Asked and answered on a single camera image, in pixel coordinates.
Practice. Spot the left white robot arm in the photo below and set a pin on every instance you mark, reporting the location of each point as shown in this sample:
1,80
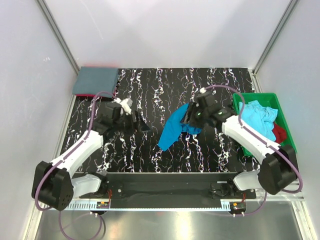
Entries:
54,183

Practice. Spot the dark red t shirt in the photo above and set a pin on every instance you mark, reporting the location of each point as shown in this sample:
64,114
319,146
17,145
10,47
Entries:
279,133

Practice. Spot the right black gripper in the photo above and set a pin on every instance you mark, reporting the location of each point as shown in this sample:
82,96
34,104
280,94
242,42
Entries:
192,108

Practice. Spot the light cyan t shirt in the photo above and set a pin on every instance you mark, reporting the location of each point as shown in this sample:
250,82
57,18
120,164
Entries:
260,118

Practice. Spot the left aluminium frame post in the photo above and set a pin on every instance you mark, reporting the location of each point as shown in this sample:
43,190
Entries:
45,10

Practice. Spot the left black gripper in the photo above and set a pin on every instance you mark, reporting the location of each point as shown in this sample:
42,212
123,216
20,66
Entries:
139,125

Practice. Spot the right aluminium frame post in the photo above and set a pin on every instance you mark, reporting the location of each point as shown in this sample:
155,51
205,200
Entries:
275,34

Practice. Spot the green plastic bin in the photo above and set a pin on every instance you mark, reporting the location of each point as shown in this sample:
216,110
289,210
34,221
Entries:
271,100

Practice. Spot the slotted grey cable duct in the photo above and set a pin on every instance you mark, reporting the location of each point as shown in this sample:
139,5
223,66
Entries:
143,205

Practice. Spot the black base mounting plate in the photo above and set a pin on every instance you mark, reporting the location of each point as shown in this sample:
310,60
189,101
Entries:
171,186

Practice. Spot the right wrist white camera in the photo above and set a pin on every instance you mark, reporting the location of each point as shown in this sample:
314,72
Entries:
204,92

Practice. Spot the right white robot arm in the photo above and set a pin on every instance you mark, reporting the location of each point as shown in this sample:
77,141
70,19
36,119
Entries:
278,164

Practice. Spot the aluminium frame post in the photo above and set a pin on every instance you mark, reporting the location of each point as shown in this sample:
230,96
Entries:
275,34
45,10

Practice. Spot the folded grey t shirt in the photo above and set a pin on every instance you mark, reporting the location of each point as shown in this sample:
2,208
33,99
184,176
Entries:
96,81

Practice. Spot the bright blue t shirt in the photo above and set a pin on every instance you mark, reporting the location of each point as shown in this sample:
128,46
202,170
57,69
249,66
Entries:
174,127

